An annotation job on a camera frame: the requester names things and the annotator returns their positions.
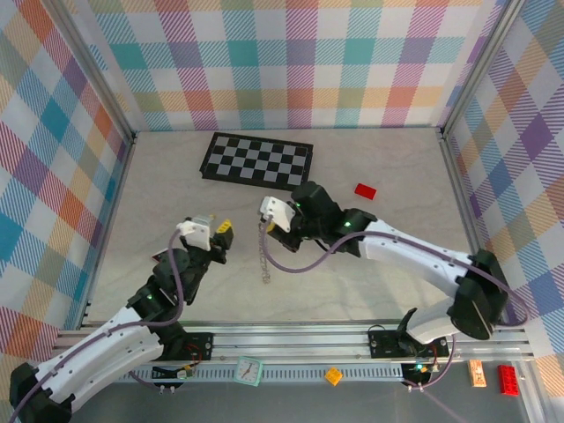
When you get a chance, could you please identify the long red toy brick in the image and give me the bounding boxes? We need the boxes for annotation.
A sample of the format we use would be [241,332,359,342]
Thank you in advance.
[497,364,522,397]

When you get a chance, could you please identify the red black wire bundle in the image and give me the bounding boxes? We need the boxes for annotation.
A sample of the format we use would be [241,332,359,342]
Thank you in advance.
[187,341,209,367]

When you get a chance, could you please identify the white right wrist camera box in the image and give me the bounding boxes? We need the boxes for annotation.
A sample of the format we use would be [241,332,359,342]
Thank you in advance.
[258,195,298,235]

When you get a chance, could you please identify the metal keyring with rings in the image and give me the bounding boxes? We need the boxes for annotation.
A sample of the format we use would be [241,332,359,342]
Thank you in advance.
[256,221,274,286]

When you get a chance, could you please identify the orange toy brick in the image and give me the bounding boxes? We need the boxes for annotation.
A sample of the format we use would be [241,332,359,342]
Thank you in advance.
[323,366,345,388]

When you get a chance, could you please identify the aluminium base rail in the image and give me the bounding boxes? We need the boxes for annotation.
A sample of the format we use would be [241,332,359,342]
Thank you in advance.
[51,323,535,367]

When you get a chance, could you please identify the black grey chessboard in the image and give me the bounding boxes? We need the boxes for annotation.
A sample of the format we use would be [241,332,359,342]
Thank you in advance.
[198,130,315,196]

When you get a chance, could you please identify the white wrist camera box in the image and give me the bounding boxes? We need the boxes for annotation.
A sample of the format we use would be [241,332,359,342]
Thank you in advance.
[258,195,298,235]
[175,213,213,252]

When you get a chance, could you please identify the black controller bracket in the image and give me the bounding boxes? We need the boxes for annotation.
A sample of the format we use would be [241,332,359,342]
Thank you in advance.
[151,364,196,391]
[400,360,438,391]

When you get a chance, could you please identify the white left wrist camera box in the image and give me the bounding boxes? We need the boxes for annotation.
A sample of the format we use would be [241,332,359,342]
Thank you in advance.
[175,213,213,252]

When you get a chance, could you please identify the aluminium frame upright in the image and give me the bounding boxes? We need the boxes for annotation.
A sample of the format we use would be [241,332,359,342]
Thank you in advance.
[515,360,564,423]

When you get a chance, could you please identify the aluminium corner post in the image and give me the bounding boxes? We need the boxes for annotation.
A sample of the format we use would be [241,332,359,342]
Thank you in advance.
[438,0,528,140]
[41,0,138,145]

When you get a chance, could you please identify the small red toy brick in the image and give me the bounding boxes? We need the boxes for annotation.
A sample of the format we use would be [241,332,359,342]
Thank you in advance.
[353,182,379,202]

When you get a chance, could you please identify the mint green alarm clock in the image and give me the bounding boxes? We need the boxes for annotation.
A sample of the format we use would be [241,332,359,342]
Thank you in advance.
[233,355,266,389]

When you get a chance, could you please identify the grey slotted cable duct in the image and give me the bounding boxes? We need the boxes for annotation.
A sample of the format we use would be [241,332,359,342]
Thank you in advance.
[130,365,407,383]

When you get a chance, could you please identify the aluminium side rail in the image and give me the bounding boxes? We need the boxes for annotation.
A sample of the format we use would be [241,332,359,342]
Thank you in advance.
[77,131,140,331]
[438,127,506,327]

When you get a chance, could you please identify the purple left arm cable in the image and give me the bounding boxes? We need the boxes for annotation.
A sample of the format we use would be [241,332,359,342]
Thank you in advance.
[11,228,189,423]

